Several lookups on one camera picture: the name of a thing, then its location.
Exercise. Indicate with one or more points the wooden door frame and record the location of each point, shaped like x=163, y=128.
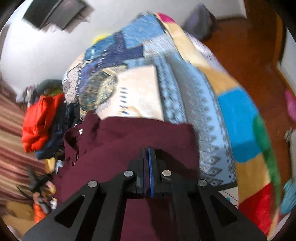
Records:
x=279, y=39

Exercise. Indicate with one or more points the black wall television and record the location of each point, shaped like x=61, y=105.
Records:
x=39, y=11

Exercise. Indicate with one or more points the pink slippers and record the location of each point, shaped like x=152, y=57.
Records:
x=291, y=102

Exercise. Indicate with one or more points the white appliance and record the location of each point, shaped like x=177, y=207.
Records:
x=290, y=136

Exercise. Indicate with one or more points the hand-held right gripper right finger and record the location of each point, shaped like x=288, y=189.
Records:
x=155, y=183

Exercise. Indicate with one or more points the grey purple backpack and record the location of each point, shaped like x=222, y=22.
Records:
x=198, y=20

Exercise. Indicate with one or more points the yellow plastic item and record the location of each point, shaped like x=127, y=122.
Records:
x=100, y=39

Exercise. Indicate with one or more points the striped pink curtain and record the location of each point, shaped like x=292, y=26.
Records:
x=13, y=143

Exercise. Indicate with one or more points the dark folded clothes stack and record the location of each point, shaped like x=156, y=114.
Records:
x=57, y=129

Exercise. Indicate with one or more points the pile of clutter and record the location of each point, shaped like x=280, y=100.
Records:
x=41, y=89

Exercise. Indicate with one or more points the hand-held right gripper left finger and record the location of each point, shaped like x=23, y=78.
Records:
x=141, y=180

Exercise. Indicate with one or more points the teal plastic item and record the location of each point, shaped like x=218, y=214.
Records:
x=288, y=197

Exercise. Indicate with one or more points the patchwork printed blanket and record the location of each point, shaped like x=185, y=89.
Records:
x=185, y=92

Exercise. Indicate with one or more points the maroon button-up shirt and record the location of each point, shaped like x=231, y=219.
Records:
x=138, y=134

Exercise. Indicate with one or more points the small black monitor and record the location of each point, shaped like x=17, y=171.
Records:
x=71, y=14

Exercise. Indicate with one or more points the yellow cloth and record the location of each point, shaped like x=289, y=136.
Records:
x=50, y=163

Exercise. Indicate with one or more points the red garment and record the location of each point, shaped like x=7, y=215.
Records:
x=39, y=120

